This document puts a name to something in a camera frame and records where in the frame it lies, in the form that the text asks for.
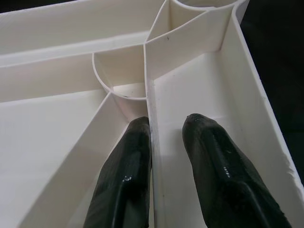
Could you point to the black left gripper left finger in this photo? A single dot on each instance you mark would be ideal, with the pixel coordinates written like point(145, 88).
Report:
point(121, 190)

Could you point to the black table cloth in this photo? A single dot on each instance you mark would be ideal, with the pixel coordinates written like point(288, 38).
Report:
point(280, 71)

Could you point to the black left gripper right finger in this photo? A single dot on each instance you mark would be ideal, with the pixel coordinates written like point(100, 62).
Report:
point(225, 190)

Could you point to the white plastic table top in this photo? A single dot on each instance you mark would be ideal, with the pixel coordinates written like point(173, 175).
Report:
point(59, 142)

